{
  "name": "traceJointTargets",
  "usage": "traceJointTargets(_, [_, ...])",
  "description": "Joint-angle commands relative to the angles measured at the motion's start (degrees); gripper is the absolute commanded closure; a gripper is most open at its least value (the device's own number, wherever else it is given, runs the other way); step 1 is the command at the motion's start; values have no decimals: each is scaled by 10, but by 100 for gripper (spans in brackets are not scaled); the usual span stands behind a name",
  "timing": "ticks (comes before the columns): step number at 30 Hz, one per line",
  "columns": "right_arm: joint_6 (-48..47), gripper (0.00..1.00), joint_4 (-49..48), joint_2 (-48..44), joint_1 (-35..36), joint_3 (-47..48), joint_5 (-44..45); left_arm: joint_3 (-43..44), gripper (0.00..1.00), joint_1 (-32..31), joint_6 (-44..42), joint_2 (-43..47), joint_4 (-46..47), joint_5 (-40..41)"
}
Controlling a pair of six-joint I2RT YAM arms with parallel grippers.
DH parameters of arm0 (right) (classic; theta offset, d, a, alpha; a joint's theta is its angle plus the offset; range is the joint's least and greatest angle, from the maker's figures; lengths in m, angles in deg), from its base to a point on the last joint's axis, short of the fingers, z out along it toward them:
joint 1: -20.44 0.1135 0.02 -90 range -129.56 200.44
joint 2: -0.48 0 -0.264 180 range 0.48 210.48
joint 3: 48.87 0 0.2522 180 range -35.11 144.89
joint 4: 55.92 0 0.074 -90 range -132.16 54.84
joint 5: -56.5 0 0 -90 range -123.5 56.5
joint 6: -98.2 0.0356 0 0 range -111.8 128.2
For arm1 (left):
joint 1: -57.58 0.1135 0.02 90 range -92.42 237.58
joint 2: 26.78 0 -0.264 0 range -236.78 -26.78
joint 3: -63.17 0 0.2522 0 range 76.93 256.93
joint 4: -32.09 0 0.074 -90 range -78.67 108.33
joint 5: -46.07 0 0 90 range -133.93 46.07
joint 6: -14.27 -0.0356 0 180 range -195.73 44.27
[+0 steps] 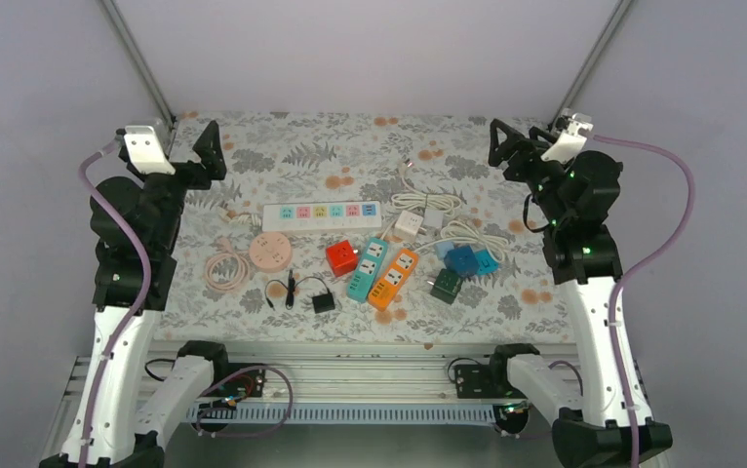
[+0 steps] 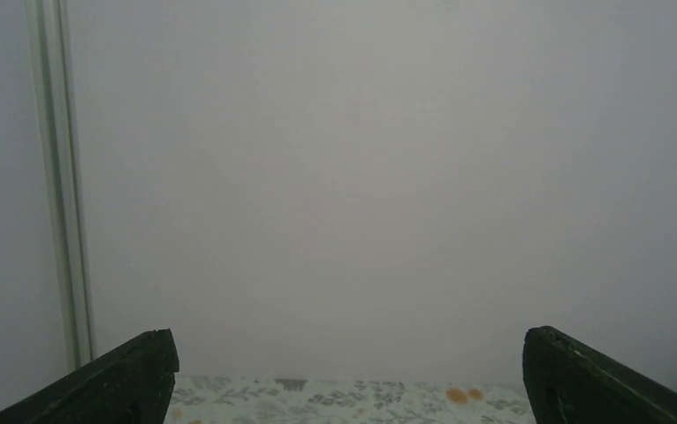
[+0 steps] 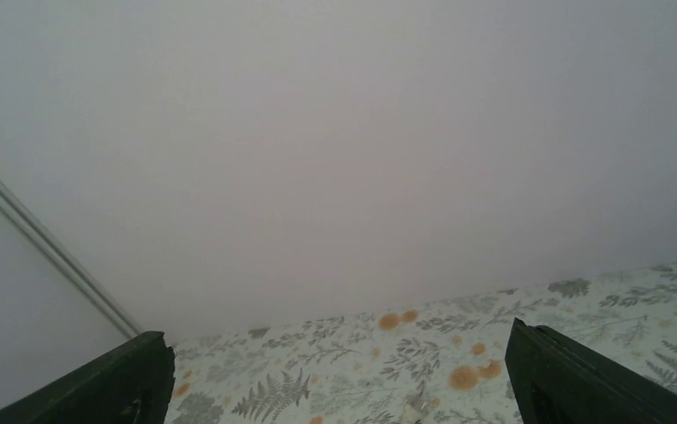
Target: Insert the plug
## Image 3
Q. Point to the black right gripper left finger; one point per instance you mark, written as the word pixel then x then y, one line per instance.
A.
pixel 132 383

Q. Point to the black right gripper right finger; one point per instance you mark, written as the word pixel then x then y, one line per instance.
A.
pixel 558 380

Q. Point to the floral patterned table mat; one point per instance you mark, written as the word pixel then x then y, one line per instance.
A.
pixel 362 368

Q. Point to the aluminium corner frame post left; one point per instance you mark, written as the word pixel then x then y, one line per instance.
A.
pixel 65 263

